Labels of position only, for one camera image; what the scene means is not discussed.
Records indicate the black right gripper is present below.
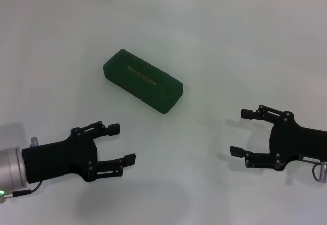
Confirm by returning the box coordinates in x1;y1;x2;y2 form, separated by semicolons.
230;104;327;171

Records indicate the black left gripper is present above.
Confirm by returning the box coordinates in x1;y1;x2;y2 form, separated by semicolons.
22;120;137;184

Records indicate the green glasses case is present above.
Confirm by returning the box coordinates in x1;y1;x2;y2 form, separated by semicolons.
102;48;184;115

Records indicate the right gripper cable with plug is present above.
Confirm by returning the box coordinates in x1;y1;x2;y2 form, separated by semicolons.
312;161;327;183

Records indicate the left arm cable with plug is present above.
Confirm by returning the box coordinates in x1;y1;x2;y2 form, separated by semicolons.
0;180;43;204

